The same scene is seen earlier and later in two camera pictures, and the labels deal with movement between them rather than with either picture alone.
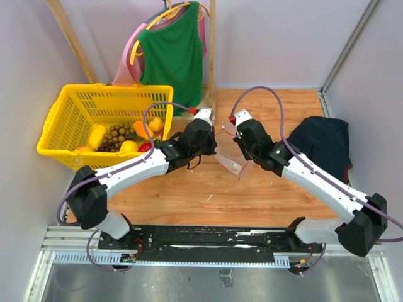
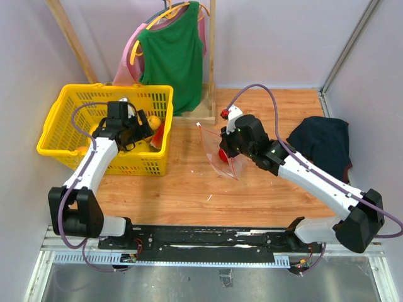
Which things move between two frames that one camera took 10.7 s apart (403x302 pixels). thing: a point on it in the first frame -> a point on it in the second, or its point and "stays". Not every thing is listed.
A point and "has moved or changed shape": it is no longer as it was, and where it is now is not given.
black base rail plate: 206,243 stays
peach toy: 84,148 stays
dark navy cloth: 325,141 stays
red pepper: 145,146 -> 223,155
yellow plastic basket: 80,107 stays
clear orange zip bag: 229,154 has moved or changed shape
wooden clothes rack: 211,107 stays
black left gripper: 211,149 -> 144,130
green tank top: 173,55 stays
